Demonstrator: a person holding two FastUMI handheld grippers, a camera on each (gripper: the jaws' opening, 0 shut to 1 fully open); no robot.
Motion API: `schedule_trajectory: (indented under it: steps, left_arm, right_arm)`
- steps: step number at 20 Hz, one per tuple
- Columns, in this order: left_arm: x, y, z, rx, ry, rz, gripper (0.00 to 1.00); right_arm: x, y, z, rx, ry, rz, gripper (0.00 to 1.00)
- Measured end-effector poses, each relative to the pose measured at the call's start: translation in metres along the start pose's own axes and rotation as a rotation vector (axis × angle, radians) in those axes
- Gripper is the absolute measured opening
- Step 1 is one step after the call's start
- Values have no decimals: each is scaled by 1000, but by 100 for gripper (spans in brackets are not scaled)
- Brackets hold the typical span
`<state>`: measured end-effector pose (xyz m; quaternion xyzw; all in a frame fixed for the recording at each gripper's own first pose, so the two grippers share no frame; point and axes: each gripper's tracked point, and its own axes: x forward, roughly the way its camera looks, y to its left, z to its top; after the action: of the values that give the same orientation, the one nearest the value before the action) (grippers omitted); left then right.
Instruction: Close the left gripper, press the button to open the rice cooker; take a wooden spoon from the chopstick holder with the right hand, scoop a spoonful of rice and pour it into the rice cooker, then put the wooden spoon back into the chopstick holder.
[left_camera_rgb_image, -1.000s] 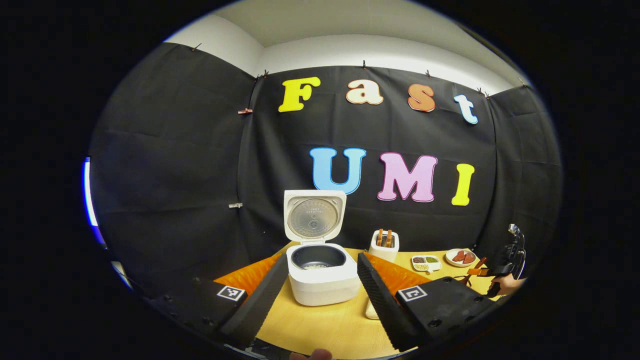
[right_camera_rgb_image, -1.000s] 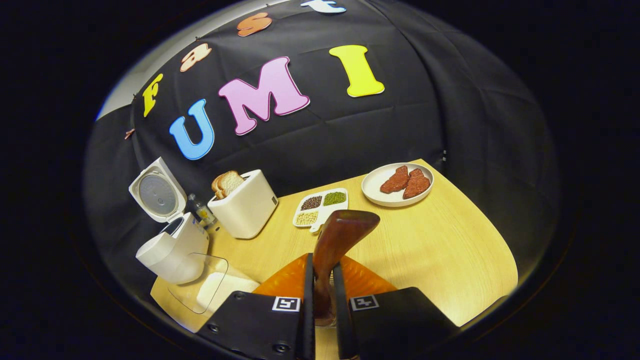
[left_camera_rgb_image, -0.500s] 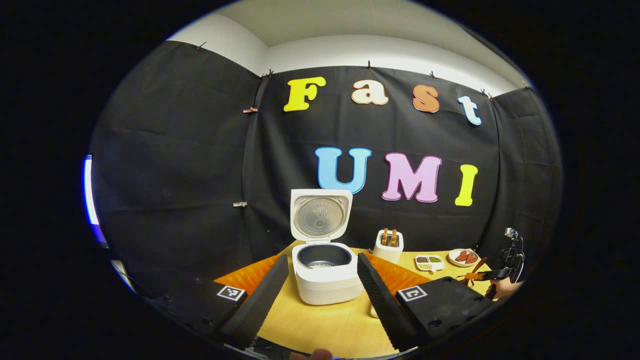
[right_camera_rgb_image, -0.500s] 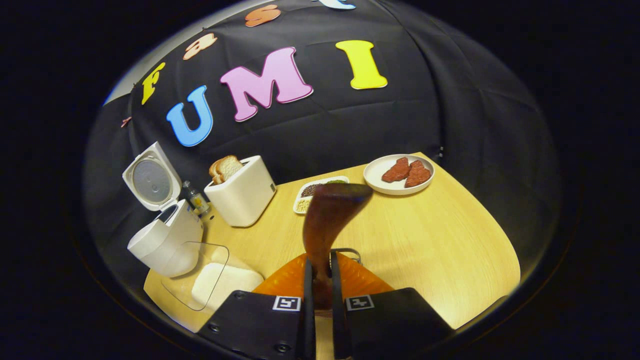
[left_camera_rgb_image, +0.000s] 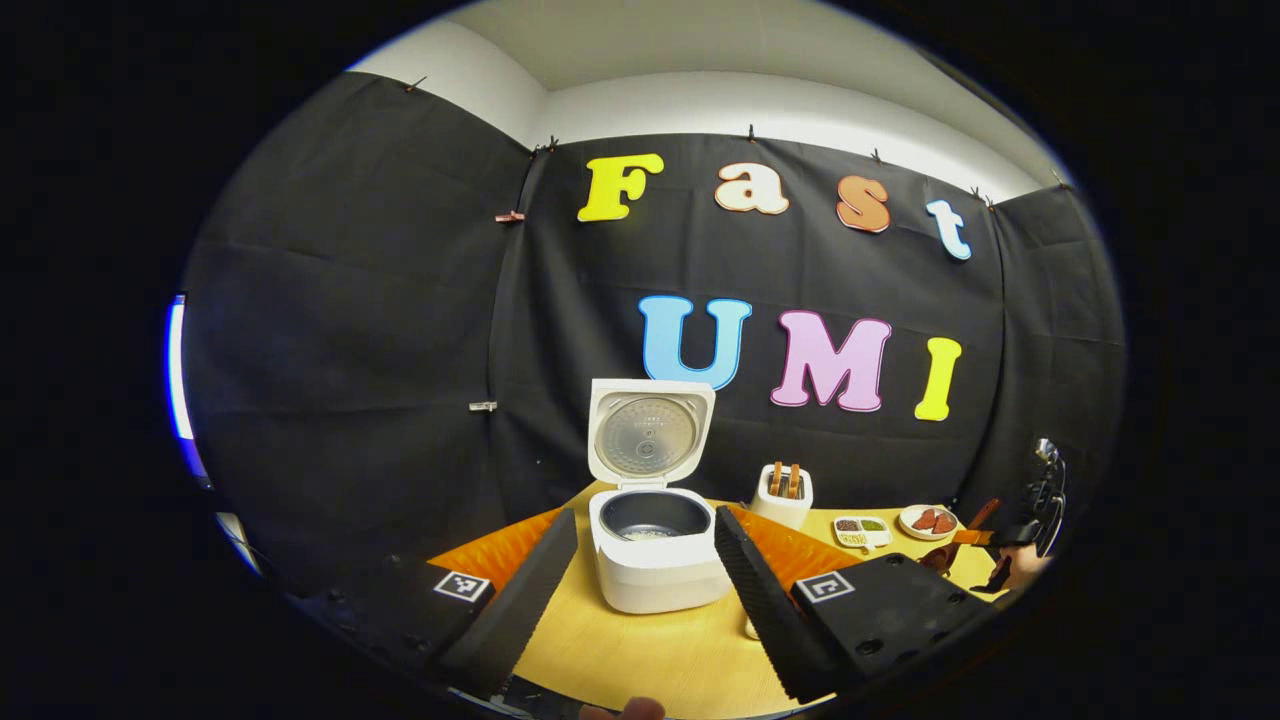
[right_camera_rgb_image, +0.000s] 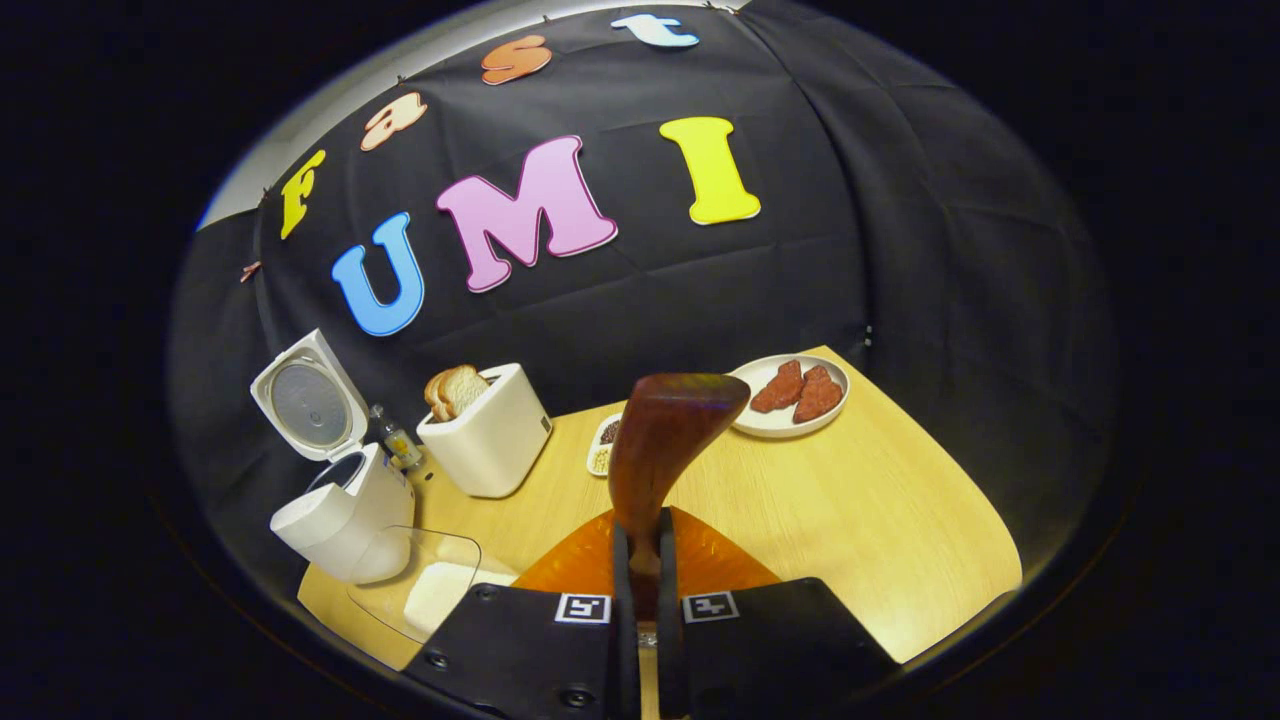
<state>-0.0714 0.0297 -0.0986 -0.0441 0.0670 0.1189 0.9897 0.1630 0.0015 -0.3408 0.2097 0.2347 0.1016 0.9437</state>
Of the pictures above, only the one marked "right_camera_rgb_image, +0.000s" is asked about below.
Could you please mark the clear glass dish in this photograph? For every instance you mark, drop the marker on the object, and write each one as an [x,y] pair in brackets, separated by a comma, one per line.
[380,590]

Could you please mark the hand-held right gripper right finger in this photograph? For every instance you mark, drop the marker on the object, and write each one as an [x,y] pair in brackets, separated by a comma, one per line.
[668,640]

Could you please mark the brown wooden spoon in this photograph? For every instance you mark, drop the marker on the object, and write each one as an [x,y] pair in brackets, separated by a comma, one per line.
[660,440]

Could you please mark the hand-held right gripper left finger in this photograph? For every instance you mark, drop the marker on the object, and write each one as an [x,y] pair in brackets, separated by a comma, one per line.
[622,600]

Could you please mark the bread slice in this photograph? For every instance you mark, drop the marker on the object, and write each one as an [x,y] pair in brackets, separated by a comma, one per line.
[465,388]
[436,395]

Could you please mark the red meat slice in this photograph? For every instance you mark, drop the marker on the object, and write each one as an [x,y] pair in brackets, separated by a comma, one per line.
[818,397]
[780,390]

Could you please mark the white divided bean dish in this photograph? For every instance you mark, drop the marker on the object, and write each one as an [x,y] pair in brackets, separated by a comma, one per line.
[600,460]

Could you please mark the white rice cooker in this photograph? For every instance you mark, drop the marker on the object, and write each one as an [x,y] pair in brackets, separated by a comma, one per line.
[340,520]

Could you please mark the pink clip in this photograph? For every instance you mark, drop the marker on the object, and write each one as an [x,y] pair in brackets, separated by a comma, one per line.
[250,271]

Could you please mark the white round plate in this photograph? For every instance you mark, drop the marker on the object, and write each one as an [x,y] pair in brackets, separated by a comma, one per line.
[770,425]

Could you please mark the clear plastic bottle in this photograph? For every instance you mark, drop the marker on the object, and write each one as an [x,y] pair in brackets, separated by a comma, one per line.
[400,445]

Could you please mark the white toaster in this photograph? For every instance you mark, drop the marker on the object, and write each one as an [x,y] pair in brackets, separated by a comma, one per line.
[490,450]

